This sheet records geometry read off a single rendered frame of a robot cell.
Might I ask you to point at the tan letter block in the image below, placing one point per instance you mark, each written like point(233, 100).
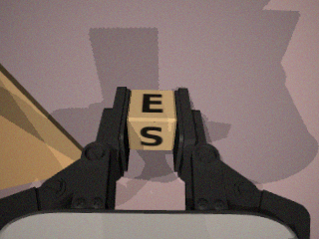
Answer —
point(151, 120)

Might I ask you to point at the tan flat mat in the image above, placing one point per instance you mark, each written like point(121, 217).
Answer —
point(33, 145)

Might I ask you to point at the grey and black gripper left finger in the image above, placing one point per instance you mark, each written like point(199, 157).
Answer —
point(84, 184)

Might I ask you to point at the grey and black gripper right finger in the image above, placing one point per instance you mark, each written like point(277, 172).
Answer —
point(209, 182)

